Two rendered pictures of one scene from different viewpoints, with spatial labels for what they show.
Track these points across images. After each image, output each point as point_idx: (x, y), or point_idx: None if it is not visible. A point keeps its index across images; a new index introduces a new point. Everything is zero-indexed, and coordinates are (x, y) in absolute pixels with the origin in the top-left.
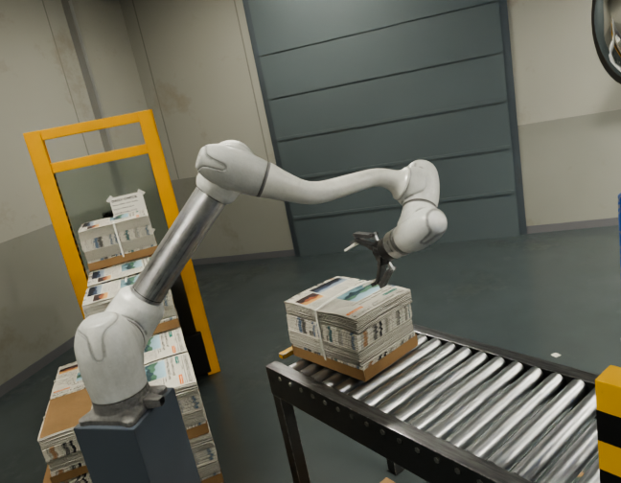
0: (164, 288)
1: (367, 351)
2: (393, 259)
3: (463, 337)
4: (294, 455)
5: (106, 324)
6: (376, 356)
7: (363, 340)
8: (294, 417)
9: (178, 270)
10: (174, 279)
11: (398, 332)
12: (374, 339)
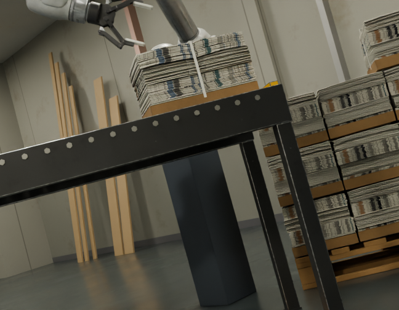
0: (175, 32)
1: (140, 105)
2: (92, 23)
3: (125, 122)
4: (256, 206)
5: (151, 50)
6: (143, 113)
7: (136, 94)
8: (248, 169)
9: (169, 21)
10: (174, 26)
11: (145, 97)
12: (138, 96)
